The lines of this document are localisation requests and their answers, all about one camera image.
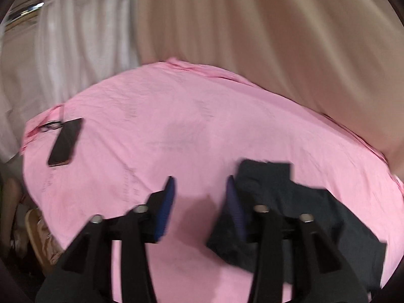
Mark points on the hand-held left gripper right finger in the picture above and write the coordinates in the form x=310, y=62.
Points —
x=235, y=208

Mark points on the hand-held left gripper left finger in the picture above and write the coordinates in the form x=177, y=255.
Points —
x=165, y=208

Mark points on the dark grey pants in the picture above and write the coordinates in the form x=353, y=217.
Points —
x=315, y=202

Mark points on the pink bed sheet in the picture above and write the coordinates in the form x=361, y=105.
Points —
x=189, y=126

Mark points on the black smartphone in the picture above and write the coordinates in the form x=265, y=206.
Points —
x=64, y=142

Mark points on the tan patterned object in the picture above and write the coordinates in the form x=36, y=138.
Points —
x=41, y=240

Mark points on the dark-framed eyeglasses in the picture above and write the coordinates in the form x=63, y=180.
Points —
x=50, y=127

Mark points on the beige curtain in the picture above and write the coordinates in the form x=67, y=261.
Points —
x=268, y=38

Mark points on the white satin curtain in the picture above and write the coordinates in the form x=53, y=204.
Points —
x=69, y=47

